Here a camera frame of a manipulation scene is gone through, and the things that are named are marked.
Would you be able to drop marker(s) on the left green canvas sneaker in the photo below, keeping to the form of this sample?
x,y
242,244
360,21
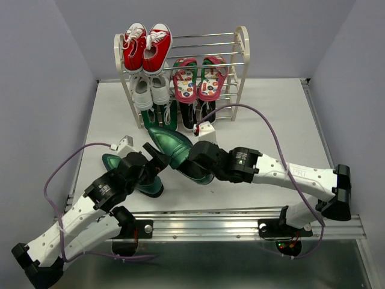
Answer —
x,y
150,118

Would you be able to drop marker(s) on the cream metal shoe rack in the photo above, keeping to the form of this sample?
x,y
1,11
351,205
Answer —
x,y
233,46

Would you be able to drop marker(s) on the pink patterned flip-flop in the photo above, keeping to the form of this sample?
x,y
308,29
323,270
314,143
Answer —
x,y
212,78
184,80

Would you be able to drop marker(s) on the white sneaker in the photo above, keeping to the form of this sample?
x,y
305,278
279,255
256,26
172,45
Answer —
x,y
160,87
140,90

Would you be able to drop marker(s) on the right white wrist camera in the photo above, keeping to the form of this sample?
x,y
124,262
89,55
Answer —
x,y
205,132

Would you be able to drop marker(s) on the right white sneaker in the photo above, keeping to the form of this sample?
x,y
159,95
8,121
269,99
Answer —
x,y
160,87

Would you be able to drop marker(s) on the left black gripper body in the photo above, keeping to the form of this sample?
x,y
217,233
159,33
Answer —
x,y
132,186

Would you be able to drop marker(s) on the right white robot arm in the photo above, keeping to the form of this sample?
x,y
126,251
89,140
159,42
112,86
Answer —
x,y
329,190

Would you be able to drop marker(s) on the right green canvas sneaker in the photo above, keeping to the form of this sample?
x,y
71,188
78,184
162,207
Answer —
x,y
169,115

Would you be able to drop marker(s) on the black canvas sneaker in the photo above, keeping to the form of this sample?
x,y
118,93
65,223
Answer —
x,y
188,113
207,108

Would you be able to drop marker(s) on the left red canvas sneaker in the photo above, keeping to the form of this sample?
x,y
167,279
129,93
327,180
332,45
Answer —
x,y
134,42

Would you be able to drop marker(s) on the green canvas sneaker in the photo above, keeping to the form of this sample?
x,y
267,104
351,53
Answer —
x,y
169,115
150,118

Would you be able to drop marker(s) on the green leather loafer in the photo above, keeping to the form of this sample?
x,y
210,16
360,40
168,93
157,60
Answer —
x,y
177,146
153,190

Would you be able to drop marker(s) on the red canvas sneaker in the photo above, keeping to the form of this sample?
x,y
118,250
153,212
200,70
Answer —
x,y
158,45
134,42

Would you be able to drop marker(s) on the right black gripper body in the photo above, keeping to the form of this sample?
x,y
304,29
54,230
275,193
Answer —
x,y
219,174

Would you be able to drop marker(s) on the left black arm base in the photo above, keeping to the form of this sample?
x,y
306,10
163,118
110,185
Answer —
x,y
126,243

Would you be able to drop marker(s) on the left white sneaker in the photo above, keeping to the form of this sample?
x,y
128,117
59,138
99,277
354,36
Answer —
x,y
140,90

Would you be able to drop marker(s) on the aluminium mounting rail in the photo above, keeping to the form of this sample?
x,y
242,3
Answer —
x,y
236,225

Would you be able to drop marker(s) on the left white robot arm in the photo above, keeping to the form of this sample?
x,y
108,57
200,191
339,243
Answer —
x,y
43,258

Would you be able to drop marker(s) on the right red canvas sneaker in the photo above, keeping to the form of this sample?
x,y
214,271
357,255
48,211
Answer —
x,y
158,45

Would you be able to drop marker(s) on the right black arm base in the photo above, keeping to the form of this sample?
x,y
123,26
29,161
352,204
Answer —
x,y
287,239

